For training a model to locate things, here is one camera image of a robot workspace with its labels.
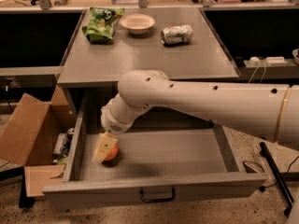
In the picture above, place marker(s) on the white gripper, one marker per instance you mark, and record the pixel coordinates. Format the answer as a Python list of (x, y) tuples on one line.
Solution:
[(112, 121)]

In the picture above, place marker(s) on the orange fruit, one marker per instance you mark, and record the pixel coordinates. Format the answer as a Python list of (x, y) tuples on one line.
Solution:
[(112, 154)]

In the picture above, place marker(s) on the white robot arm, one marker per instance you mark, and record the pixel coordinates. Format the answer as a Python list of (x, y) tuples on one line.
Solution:
[(261, 110)]

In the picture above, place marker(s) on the grey open drawer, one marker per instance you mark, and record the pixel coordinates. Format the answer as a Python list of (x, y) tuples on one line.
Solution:
[(163, 150)]

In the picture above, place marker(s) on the grey cabinet counter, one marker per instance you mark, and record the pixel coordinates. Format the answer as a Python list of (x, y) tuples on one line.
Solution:
[(89, 65)]

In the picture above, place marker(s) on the bottle in cardboard box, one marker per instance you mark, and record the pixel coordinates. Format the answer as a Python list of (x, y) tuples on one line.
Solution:
[(60, 144)]

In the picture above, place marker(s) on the brown cardboard box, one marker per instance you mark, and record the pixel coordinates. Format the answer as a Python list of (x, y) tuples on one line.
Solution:
[(30, 136)]

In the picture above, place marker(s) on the green chip bag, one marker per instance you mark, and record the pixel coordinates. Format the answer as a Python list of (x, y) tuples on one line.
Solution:
[(102, 24)]

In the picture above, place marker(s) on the white bowl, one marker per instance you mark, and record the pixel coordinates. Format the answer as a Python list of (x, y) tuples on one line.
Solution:
[(137, 24)]

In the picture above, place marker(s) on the crushed silver can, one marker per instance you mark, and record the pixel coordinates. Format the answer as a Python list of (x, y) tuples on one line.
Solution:
[(176, 34)]

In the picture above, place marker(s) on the white power strip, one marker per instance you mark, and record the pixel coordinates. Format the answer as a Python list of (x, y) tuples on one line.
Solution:
[(269, 61)]

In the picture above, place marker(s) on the black pole on floor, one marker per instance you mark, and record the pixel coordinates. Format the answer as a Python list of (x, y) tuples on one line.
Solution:
[(278, 177)]

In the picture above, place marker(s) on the black drawer handle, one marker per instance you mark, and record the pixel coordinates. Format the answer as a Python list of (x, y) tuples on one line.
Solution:
[(157, 196)]

